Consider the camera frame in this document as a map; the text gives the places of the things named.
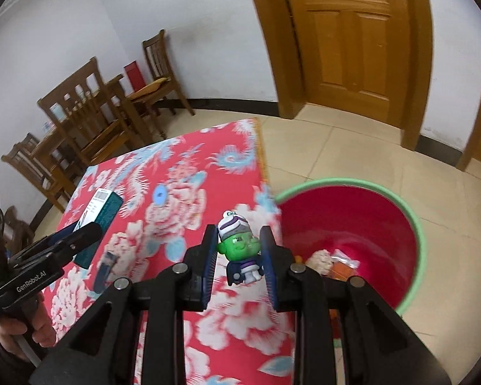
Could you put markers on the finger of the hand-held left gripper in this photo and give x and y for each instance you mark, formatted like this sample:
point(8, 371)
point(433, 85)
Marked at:
point(66, 234)
point(82, 238)

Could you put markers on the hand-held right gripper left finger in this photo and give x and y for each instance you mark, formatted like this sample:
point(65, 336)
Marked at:
point(210, 268)

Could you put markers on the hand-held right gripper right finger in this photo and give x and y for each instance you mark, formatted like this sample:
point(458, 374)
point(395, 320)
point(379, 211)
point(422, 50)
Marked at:
point(269, 268)

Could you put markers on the teal cardboard box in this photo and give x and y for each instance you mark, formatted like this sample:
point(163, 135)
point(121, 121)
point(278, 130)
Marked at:
point(104, 212)

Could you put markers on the green toy figure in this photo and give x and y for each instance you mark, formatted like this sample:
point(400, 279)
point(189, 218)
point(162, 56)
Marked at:
point(238, 248)

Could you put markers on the white tissue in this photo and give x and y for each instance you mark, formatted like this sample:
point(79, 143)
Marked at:
point(320, 260)

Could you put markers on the orange cracker packet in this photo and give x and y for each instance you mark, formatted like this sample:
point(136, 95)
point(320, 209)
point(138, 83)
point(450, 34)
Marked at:
point(342, 268)

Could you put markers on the red basin with green rim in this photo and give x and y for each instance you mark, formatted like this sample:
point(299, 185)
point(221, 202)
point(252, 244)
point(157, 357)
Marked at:
point(364, 228)

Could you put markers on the person's left hand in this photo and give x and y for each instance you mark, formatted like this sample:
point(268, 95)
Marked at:
point(44, 329)

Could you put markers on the blue round disc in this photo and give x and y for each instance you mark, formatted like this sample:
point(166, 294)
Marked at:
point(160, 196)

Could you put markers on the low wooden chair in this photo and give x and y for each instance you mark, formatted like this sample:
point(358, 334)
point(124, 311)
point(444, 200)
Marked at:
point(24, 156)

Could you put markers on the large wooden chair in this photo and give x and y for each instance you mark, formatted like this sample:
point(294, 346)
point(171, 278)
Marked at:
point(76, 92)

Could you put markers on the yellow seat cushion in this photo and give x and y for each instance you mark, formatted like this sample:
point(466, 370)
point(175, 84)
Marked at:
point(150, 86)

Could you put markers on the wooden chair with cushion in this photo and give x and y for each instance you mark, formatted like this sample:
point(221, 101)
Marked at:
point(154, 52)

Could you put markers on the wooden door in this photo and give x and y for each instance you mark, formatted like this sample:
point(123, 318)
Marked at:
point(344, 48)

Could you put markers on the wooden door frame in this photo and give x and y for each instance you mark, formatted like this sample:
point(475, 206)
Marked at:
point(479, 108)

